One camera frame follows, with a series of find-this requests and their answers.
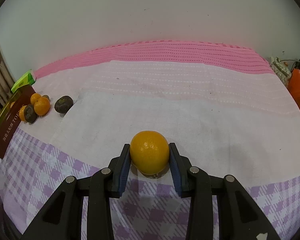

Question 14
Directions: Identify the dark passion fruit far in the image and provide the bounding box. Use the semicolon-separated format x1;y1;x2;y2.
54;95;74;114

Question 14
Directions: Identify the pink and purple tablecloth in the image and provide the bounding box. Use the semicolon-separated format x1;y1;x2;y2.
0;41;300;239

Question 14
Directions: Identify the green tissue pack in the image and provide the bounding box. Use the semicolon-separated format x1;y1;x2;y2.
11;70;37;93

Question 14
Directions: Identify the gold metal tin tray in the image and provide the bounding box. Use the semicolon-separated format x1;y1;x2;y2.
0;85;35;159

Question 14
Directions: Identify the orange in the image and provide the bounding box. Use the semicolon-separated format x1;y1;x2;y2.
34;96;50;116
130;131;170;176
19;105;26;122
30;93;42;106

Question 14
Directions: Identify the silver foil packet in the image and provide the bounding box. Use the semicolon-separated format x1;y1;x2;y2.
270;57;292;87

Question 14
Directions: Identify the dark passion fruit among oranges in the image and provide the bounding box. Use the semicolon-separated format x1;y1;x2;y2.
24;104;38;124

